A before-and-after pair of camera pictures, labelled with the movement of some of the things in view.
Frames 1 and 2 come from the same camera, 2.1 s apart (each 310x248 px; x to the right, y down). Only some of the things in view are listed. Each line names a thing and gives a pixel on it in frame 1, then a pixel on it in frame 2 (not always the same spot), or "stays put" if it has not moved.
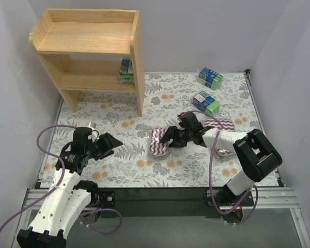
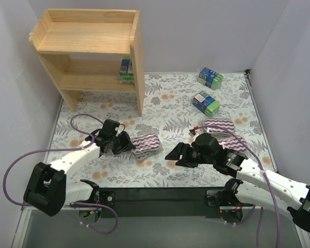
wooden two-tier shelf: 92,49 stays put
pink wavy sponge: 157,148 -> 145,145
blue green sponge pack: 210,78 stays put
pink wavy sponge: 223,124 stays put
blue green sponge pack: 126,75 stays put
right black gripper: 178,137 -> 185,154
